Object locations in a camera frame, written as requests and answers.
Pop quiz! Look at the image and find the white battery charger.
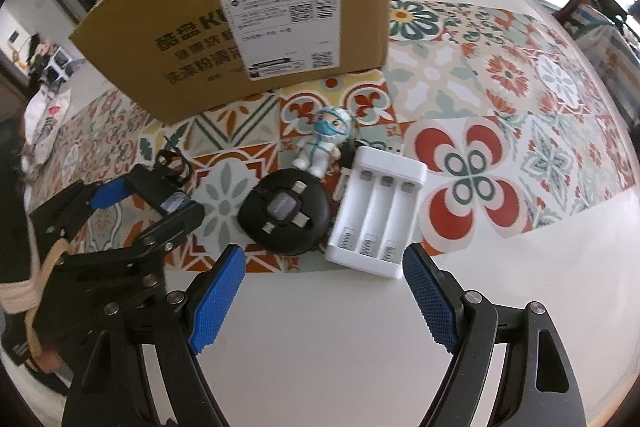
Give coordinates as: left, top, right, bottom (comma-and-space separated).
325, 145, 429, 282

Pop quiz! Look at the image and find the wooden chair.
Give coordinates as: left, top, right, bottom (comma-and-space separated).
552, 0, 601, 28

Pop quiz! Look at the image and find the black round cable reel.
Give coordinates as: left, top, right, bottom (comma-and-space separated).
236, 170, 332, 257

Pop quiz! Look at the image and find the black plug charger with cable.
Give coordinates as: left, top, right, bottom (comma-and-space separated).
125, 136, 201, 218

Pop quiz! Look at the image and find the white red snack bag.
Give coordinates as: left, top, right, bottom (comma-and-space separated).
22, 89, 77, 164

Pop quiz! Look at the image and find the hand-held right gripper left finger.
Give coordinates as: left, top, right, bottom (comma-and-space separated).
62, 244, 246, 427

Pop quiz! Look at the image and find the person's left hand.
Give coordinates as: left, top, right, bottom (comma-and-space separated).
0, 244, 71, 316

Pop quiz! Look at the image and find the striped cloth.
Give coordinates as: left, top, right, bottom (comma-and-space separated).
572, 2, 640, 124

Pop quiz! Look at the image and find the cluttered white shelf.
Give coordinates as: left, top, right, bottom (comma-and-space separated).
29, 34, 87, 84

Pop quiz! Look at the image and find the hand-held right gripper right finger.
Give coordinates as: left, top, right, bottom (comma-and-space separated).
401, 244, 587, 427

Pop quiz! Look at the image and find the small medic figurine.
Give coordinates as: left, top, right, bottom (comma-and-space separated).
291, 107, 354, 176

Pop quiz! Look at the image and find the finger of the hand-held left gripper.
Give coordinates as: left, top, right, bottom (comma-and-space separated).
29, 176, 140, 254
60, 202, 207, 308

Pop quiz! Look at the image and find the brown cardboard box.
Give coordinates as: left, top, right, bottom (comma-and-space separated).
68, 0, 394, 126

